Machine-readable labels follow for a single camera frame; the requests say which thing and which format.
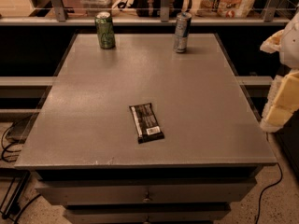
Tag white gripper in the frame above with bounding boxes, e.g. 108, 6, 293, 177
260, 13, 299, 133

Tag black rxbar chocolate wrapper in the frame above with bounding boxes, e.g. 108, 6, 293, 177
129, 103, 164, 144

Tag silver blue energy can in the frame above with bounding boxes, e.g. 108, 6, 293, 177
174, 12, 192, 53

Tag green soda can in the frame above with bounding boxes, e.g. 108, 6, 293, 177
94, 11, 115, 49

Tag printed snack bag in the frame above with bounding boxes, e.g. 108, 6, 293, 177
197, 0, 255, 18

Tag black bag on shelf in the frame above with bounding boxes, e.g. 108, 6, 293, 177
131, 0, 184, 17

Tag round drawer knob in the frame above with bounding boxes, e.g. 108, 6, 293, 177
143, 195, 151, 203

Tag grey drawer cabinet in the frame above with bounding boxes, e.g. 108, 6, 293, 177
16, 34, 276, 224

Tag grey metal railing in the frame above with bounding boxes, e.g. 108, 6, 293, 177
0, 0, 298, 26

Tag black floor cable right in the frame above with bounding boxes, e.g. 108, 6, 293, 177
253, 161, 284, 224

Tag black floor cables left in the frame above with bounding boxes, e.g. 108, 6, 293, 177
0, 115, 43, 224

